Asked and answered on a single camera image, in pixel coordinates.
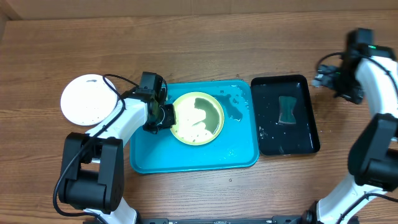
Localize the yellow plate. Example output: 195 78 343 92
171 91 224 146

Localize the dark green sponge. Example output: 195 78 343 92
278 96 297 124

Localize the white plate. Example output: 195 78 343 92
60 74 118 126

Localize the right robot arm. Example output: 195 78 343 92
294 45 397 223

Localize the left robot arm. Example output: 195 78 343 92
52 98 175 223

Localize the blue plastic tray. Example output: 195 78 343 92
130 80 259 174

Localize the black plastic tray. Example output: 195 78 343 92
251 75 320 156

